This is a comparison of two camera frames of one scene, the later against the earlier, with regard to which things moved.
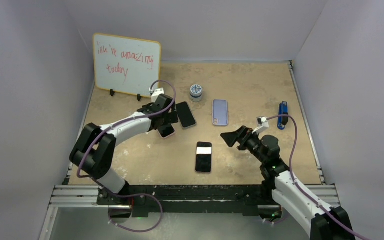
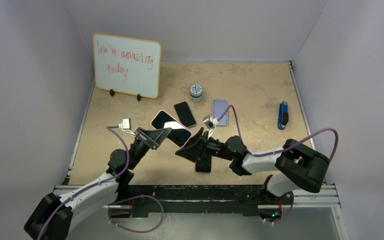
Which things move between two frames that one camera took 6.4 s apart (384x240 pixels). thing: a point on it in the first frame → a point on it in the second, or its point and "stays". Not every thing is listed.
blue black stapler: (283, 110) stays
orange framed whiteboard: (126, 65) stays
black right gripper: (243, 134) → (190, 151)
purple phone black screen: (203, 157) stays
